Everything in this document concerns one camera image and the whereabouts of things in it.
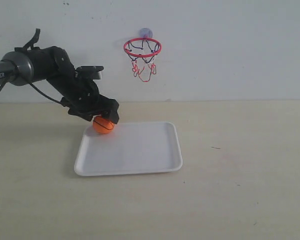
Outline red mini basketball hoop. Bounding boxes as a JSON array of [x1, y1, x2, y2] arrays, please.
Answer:
[[123, 37, 162, 83]]

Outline white rectangular plastic tray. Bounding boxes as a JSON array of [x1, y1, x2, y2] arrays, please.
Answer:
[[74, 121, 183, 177]]

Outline clear suction cup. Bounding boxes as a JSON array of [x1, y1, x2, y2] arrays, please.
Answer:
[[138, 27, 153, 39]]

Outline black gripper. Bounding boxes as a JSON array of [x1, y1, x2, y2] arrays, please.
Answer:
[[60, 72, 120, 124]]

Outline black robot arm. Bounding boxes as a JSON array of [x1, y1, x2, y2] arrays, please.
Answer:
[[0, 28, 119, 124]]

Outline small orange toy basketball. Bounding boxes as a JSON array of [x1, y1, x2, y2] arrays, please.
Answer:
[[92, 116, 115, 135]]

